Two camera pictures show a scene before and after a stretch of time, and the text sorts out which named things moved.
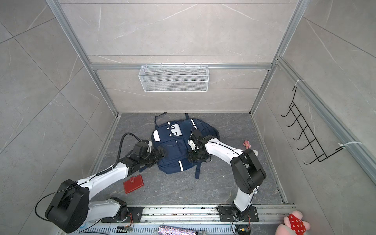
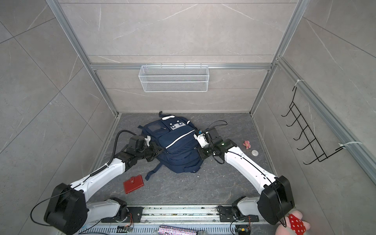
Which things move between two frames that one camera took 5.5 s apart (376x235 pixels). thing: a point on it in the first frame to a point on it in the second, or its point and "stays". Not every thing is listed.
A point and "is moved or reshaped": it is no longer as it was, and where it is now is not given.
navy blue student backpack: [175, 135] is moved or reshaped
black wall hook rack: [314, 148] stays
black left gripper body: [152, 158] to [149, 152]
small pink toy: [246, 144] stays
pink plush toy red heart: [293, 224] stays
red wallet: [133, 183] stays
